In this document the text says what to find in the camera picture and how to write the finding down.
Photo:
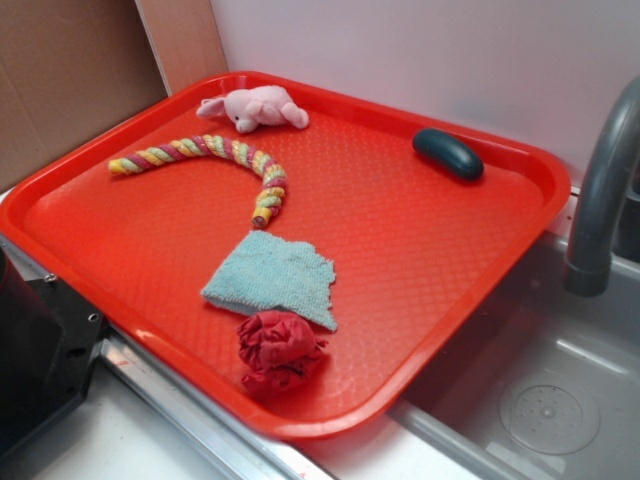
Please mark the grey toy sink basin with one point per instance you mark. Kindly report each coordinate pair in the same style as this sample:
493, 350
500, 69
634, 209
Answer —
538, 383

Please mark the black bracket block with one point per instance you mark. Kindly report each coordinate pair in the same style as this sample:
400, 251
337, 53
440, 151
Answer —
50, 338

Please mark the dark green plastic pickle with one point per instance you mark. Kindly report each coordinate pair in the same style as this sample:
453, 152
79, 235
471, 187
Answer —
449, 152

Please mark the red plastic tray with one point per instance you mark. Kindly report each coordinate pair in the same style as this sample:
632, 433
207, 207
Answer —
415, 249

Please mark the multicolour twisted rope toy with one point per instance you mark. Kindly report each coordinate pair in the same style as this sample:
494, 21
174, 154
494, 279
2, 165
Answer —
269, 201

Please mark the pink plush pig toy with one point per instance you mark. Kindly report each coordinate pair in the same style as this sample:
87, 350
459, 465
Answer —
248, 109

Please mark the light blue towel cloth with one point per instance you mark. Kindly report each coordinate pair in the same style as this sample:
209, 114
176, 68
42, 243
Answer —
266, 272

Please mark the brown cardboard panel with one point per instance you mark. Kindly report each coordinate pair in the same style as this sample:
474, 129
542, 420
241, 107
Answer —
71, 70

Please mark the crumpled red cloth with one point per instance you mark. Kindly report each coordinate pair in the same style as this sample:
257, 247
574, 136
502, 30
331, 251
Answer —
280, 350

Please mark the grey toy faucet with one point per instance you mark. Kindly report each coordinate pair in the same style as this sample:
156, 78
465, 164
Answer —
606, 220

